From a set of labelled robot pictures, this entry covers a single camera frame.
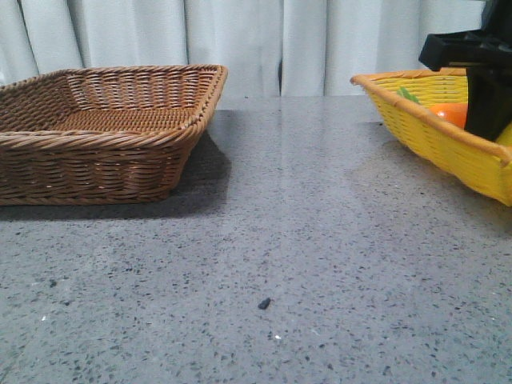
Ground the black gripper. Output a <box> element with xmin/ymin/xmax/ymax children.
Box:
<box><xmin>418</xmin><ymin>0</ymin><xmax>511</xmax><ymax>141</ymax></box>

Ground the orange toy carrot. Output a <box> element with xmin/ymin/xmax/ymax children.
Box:
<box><xmin>396</xmin><ymin>86</ymin><xmax>468</xmax><ymax>130</ymax></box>

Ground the yellow woven basket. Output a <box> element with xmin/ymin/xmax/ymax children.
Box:
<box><xmin>350</xmin><ymin>69</ymin><xmax>511</xmax><ymax>206</ymax></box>

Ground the white curtain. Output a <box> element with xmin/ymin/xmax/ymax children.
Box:
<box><xmin>1</xmin><ymin>1</ymin><xmax>485</xmax><ymax>98</ymax></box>

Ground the small black debris piece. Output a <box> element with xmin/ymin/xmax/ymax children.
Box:
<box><xmin>258</xmin><ymin>298</ymin><xmax>271</xmax><ymax>310</ymax></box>

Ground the brown wicker basket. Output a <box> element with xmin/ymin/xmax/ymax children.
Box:
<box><xmin>1</xmin><ymin>64</ymin><xmax>228</xmax><ymax>206</ymax></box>

